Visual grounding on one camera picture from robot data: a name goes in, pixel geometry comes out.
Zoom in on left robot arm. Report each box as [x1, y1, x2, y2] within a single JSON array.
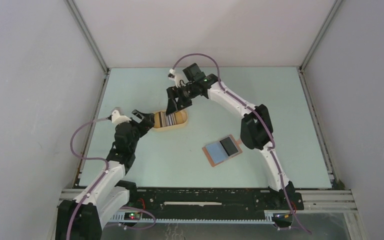
[[54, 107, 155, 240]]

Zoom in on grey cable duct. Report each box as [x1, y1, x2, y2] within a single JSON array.
[[108, 211, 286, 224]]

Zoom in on brown leather card holder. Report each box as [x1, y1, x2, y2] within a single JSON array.
[[202, 134, 243, 167]]

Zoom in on yellow oval card tray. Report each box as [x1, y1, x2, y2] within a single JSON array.
[[153, 110, 189, 132]]

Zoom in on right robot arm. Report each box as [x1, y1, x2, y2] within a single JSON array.
[[166, 63, 296, 209]]

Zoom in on aluminium frame rail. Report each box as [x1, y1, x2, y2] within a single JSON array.
[[56, 188, 359, 214]]

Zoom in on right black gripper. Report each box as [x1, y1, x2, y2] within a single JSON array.
[[166, 82, 199, 116]]

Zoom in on cards in tray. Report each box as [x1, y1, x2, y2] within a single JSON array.
[[158, 111, 177, 128]]

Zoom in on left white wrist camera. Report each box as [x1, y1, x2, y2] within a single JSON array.
[[110, 107, 132, 125]]

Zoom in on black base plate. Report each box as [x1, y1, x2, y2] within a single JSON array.
[[127, 187, 304, 221]]

